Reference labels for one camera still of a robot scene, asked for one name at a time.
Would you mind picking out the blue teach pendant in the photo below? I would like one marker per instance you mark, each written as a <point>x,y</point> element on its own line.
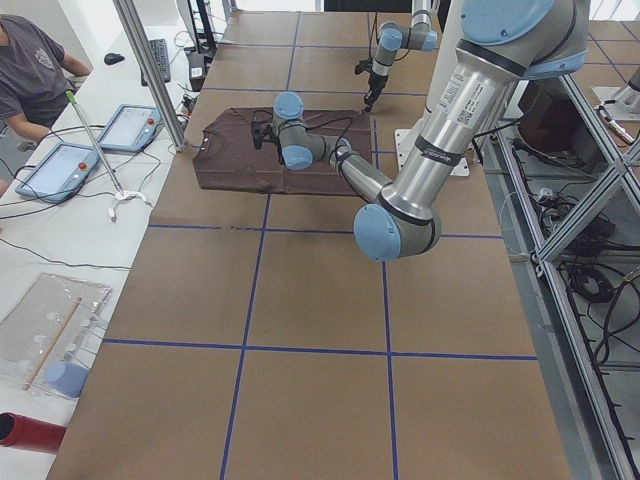
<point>130,129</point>
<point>60,174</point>

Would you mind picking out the aluminium frame rail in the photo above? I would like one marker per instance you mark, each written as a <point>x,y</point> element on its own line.
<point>571,212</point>

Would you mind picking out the aluminium frame post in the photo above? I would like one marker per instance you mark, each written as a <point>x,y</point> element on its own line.
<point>139,43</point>

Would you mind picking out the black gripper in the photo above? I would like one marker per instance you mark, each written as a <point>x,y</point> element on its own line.
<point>374,82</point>
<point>273,138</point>

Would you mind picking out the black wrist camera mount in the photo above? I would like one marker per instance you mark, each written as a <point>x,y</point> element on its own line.
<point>257,144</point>
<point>363,66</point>

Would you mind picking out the light blue plastic cap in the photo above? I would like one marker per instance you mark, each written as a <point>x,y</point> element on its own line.
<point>67,378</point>

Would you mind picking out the reacher grabber stick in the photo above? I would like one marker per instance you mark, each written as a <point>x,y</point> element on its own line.
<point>121,195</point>

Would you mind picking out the black computer mouse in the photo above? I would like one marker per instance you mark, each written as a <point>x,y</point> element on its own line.
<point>112,58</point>

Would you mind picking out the black keyboard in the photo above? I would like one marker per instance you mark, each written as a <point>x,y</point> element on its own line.
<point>160,55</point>

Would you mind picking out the far blue teach pendant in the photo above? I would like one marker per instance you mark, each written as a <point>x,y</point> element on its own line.
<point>130,129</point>

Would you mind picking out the near blue teach pendant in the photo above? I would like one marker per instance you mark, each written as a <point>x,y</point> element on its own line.
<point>60,174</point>

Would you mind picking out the red cylinder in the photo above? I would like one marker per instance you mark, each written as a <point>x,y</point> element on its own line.
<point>26,433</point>

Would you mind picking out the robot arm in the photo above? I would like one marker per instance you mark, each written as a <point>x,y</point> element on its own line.
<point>500,43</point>
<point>418,36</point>

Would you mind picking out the clear plastic bag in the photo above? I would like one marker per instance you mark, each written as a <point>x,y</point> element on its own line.
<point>57,319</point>

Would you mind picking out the person in grey shirt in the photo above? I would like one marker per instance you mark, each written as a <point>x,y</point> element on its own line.
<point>33,81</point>

